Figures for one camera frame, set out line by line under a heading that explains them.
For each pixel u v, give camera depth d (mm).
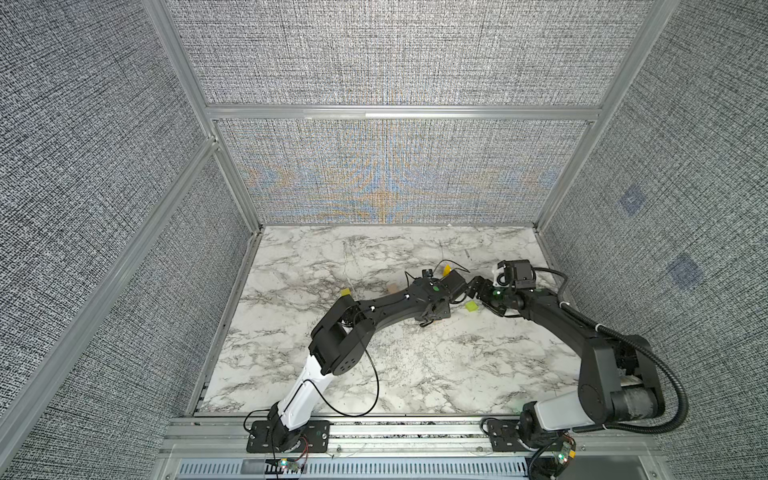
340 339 526
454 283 722
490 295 798
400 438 747
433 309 666
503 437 730
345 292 991
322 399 516
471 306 960
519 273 715
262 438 718
